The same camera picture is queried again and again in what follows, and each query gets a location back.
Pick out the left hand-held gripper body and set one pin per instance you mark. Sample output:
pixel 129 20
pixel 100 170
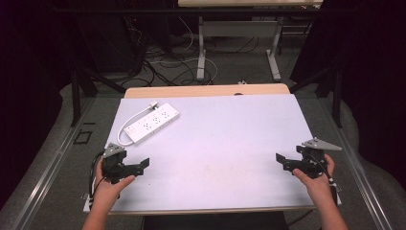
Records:
pixel 111 164

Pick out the black metal stand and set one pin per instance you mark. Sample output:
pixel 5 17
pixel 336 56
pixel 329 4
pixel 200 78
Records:
pixel 76 96
pixel 336 96

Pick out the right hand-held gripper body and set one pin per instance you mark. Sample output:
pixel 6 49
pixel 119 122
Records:
pixel 314 163

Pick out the white power strip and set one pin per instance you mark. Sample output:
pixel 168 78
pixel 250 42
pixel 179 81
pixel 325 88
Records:
pixel 153 123

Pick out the dark curtain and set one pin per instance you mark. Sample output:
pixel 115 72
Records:
pixel 28 80
pixel 373 64

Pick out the person's right hand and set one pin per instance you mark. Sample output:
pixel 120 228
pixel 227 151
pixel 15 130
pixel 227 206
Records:
pixel 317 187

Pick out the metal floor rail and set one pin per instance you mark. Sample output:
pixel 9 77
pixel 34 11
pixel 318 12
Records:
pixel 357 169
pixel 48 169

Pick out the desk with white legs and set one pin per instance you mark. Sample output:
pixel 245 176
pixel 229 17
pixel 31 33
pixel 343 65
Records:
pixel 201 48

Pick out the person's left hand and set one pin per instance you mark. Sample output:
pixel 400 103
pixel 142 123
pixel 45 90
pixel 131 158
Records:
pixel 105 191

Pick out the white table mat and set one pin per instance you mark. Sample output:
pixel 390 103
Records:
pixel 217 143

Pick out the person's dark clothing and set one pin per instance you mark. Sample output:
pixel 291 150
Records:
pixel 217 222

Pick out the white power plug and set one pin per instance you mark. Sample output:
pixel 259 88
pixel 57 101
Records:
pixel 153 104

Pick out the wooden table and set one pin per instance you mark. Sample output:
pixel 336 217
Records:
pixel 204 90

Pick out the black horizontal frame bar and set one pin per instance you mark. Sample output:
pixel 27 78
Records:
pixel 159 11

